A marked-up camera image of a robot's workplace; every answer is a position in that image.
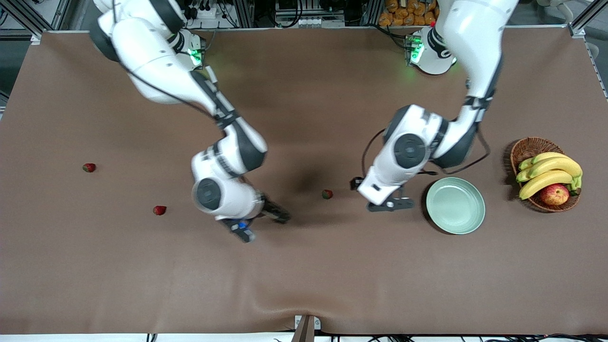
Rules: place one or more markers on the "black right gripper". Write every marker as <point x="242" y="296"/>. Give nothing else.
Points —
<point x="271" y="209"/>

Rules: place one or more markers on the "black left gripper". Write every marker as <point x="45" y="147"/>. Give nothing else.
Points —
<point x="353" y="184"/>

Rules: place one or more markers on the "red strawberry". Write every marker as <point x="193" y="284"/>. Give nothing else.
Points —
<point x="89" y="167"/>
<point x="327" y="194"/>
<point x="159" y="210"/>

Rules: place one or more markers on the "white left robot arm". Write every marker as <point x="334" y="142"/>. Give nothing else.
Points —
<point x="475" y="38"/>

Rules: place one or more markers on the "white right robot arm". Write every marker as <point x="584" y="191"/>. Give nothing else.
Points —
<point x="156" y="52"/>

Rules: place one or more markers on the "pale green round plate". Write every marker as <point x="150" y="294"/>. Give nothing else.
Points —
<point x="455" y="205"/>

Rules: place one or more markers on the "large table cover mat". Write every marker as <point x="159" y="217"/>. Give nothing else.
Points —
<point x="304" y="275"/>

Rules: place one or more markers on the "small greenish banana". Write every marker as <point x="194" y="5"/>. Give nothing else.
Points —
<point x="522" y="175"/>
<point x="525" y="164"/>

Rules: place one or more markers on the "white terminal block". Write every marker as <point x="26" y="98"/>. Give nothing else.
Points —
<point x="316" y="22"/>

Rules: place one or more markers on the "brown wicker basket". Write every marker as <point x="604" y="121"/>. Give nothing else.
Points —
<point x="529" y="147"/>

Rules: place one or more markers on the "bag of orange bread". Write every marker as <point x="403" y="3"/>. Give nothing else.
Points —
<point x="403" y="13"/>

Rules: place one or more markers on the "yellow banana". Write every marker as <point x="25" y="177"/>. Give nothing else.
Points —
<point x="551" y="155"/>
<point x="560" y="165"/>
<point x="544" y="182"/>

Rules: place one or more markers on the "red apple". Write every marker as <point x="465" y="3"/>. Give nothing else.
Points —
<point x="554" y="194"/>

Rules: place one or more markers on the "white power strip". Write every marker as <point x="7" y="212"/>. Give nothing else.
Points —
<point x="204" y="13"/>

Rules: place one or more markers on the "metal table edge bracket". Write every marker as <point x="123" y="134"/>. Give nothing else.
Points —
<point x="306" y="325"/>

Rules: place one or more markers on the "aluminium frame post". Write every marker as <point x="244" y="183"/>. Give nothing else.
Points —
<point x="373" y="12"/>
<point x="61" y="14"/>
<point x="243" y="13"/>

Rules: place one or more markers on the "aluminium frame corner bar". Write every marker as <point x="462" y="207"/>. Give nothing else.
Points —
<point x="577" y="31"/>

